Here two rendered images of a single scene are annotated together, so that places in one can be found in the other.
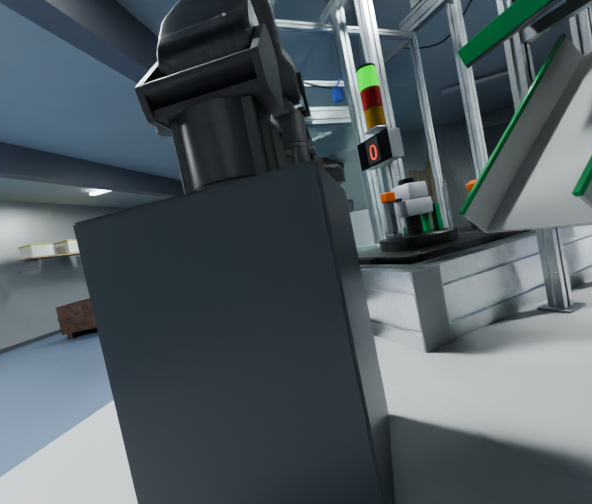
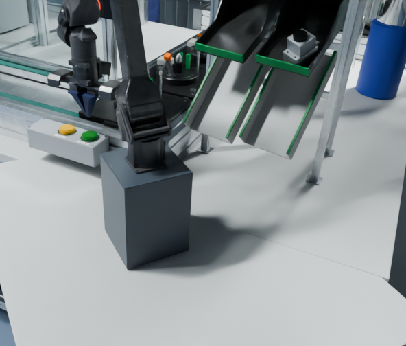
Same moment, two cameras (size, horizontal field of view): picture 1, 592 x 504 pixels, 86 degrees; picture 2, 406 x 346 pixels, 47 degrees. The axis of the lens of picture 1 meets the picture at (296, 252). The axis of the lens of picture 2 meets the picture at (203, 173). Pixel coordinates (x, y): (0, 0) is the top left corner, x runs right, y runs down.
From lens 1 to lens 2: 0.84 m
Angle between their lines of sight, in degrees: 52
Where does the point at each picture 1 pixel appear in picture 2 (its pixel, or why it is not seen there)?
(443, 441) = not seen: hidden behind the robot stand
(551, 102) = (221, 62)
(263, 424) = (167, 228)
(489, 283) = (182, 143)
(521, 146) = (208, 86)
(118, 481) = (77, 263)
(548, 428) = (208, 210)
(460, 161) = not seen: outside the picture
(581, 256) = not seen: hidden behind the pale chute
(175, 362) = (148, 219)
